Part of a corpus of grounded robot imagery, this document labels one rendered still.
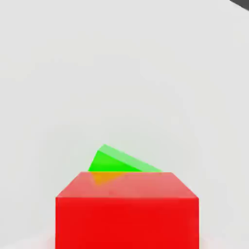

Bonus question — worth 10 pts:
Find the small red cube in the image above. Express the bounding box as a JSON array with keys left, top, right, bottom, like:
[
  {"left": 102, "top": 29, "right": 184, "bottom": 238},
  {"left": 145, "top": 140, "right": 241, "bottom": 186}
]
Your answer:
[{"left": 54, "top": 171, "right": 200, "bottom": 249}]

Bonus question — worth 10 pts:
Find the small green cube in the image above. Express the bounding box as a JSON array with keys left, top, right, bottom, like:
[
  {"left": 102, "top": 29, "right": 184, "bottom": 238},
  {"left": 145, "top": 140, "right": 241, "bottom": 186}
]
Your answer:
[{"left": 88, "top": 143, "right": 162, "bottom": 173}]

